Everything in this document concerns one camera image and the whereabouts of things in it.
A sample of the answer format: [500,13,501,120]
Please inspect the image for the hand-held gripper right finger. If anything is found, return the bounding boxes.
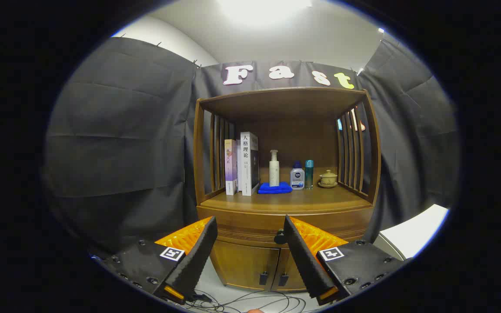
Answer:
[283,215,407,306]

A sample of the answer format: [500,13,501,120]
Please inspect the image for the white appliance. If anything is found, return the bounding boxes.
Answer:
[373,204,450,261]

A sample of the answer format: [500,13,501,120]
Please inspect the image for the yellow lidded ceramic teacup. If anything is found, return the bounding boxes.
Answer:
[318,170,338,189]

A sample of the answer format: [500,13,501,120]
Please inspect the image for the brown wooden drawer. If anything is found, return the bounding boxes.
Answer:
[197,205,374,249]

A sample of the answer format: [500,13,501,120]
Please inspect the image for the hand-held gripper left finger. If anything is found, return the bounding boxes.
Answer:
[96,216,218,305]

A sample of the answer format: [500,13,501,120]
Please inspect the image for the cream pump bottle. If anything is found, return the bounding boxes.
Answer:
[269,150,280,187]

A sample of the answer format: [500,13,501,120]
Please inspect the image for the wooden countertop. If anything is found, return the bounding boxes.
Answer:
[200,185,372,214]

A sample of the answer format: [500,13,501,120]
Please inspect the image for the white bottle blue pump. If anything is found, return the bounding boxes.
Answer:
[290,161,305,191]

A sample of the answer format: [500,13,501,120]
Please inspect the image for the blue folded cloth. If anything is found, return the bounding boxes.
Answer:
[257,182,293,195]

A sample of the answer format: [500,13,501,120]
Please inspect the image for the wooden cabinet door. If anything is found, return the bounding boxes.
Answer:
[271,248,308,293]
[210,238,281,291]

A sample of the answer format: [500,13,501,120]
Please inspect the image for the purple paperback book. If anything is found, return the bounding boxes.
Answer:
[224,139,238,196]

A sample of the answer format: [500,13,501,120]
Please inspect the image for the thick white book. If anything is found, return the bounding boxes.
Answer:
[237,132,260,196]

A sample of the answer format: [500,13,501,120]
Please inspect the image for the brown wooden cabinet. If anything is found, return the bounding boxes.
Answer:
[193,87,382,293]

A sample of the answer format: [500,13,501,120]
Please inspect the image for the black floor cables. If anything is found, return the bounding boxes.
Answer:
[185,289,307,313]

